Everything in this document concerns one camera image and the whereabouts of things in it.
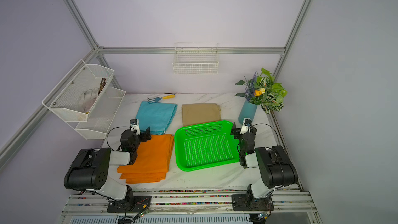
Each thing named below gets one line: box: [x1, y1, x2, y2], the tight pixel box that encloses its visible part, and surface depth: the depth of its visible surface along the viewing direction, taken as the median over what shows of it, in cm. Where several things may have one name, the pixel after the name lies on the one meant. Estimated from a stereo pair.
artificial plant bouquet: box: [234, 67, 288, 116], surface depth 79 cm
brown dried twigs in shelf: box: [97, 77, 107, 95], surface depth 83 cm
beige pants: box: [181, 103, 221, 127], surface depth 110 cm
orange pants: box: [117, 134, 175, 184], surface depth 85 cm
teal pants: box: [135, 101, 178, 136], surface depth 107 cm
